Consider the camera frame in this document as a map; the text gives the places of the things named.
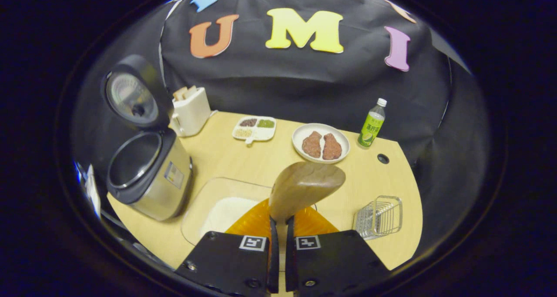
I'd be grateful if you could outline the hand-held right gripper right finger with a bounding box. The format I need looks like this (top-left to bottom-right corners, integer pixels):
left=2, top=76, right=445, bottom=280
left=285, top=206, right=390, bottom=297

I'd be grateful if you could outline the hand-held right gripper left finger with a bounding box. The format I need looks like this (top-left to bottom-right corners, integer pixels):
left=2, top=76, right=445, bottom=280
left=174, top=198, right=280, bottom=297

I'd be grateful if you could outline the silver black rice cooker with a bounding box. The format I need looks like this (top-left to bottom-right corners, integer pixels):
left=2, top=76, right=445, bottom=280
left=101, top=54, right=193, bottom=221

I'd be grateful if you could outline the glass container of rice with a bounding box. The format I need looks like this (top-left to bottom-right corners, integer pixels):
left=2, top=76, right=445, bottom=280
left=181, top=177, right=318, bottom=247

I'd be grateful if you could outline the wooden spoon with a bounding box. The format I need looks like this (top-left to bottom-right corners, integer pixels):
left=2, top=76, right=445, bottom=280
left=268, top=161, right=346, bottom=239

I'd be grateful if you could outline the clear wire chopstick holder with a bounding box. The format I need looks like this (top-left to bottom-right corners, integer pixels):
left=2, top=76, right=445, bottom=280
left=352, top=196, right=403, bottom=240

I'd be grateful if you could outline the brown meat piece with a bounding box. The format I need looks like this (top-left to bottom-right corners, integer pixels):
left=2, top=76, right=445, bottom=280
left=302, top=131, right=322, bottom=159
left=322, top=133, right=342, bottom=160

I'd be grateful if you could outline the white toaster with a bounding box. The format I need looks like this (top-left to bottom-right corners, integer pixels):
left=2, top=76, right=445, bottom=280
left=169, top=86, right=212, bottom=137

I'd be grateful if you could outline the white round plate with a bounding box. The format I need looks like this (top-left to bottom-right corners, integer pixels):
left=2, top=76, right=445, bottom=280
left=292, top=123, right=351, bottom=164

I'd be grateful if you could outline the white divided dish with beans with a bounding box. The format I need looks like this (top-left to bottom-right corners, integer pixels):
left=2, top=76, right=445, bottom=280
left=232, top=116, right=277, bottom=146

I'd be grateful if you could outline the green drink bottle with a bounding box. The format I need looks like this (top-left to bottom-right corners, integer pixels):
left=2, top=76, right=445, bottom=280
left=357, top=98, right=387, bottom=148

